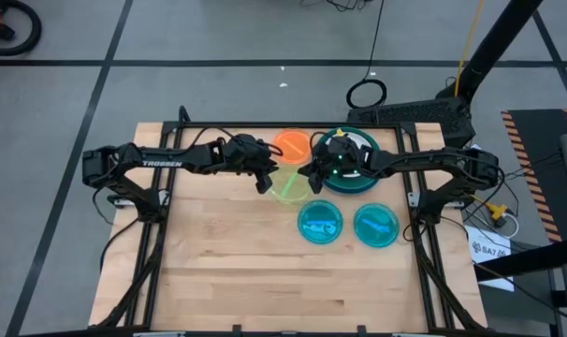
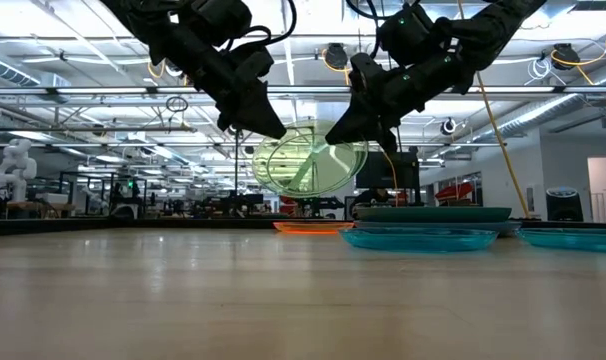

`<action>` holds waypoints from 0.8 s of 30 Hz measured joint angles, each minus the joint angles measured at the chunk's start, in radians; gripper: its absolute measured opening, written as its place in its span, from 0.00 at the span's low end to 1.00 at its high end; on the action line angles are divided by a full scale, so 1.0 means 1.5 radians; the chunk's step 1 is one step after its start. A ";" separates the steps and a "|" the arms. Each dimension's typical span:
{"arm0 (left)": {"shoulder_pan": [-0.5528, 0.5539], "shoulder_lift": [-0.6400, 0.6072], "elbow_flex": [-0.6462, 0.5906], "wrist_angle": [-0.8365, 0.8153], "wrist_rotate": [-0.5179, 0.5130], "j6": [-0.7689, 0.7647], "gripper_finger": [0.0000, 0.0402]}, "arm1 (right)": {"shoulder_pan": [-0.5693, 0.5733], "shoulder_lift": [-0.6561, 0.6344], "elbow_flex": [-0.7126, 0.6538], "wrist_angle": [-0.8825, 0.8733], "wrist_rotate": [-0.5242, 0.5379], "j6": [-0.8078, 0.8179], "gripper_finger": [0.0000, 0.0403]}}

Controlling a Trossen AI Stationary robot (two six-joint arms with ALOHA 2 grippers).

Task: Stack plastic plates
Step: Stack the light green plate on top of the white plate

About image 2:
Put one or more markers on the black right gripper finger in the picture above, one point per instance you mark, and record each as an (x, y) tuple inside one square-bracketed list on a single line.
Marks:
[(358, 127), (389, 142)]

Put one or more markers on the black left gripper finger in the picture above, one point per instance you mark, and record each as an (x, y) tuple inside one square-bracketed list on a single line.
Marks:
[(253, 112)]

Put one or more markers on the small green transparent plate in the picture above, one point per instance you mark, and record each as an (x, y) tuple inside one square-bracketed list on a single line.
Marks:
[(303, 170)]

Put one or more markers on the large teal plastic plate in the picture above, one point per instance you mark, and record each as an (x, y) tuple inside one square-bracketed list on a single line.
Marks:
[(433, 215)]

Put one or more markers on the cyan transparent plate patterned print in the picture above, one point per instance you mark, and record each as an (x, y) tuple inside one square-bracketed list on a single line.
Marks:
[(418, 242)]

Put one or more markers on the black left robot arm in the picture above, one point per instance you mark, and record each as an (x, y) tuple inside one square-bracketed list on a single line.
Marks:
[(148, 15)]

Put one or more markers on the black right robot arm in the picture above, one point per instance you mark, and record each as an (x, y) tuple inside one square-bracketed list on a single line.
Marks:
[(493, 30)]

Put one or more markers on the black background robot arm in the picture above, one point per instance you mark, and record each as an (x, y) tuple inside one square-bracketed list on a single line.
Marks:
[(328, 202)]

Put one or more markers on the black monitor screen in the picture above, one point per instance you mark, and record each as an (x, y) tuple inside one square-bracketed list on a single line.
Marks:
[(403, 172)]

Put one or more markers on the thin black pole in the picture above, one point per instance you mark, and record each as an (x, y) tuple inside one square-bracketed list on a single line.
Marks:
[(236, 170)]

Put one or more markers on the red object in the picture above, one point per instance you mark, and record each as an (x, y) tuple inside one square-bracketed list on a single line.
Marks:
[(453, 192)]

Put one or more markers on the small orange transparent plate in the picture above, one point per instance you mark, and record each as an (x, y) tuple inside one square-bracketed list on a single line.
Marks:
[(313, 228)]

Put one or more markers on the black round bin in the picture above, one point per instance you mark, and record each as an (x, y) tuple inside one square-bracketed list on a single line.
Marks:
[(564, 207)]

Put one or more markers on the cyan transparent plate blue stripe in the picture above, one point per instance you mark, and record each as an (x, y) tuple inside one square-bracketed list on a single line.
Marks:
[(573, 241)]

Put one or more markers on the white door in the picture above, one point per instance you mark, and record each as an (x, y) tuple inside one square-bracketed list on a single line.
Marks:
[(603, 180)]

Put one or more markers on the wooden bench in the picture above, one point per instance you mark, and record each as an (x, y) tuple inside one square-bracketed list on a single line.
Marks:
[(33, 206)]

